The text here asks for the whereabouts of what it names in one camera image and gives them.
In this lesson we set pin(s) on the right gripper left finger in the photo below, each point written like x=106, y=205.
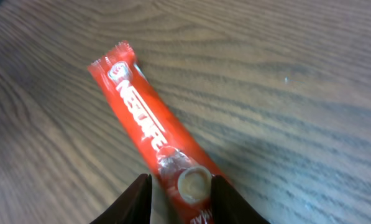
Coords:
x=133, y=206

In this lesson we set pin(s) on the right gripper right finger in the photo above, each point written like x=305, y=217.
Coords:
x=229, y=207

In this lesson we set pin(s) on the red Nescafe stick sachet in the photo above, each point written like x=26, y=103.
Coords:
x=179, y=163

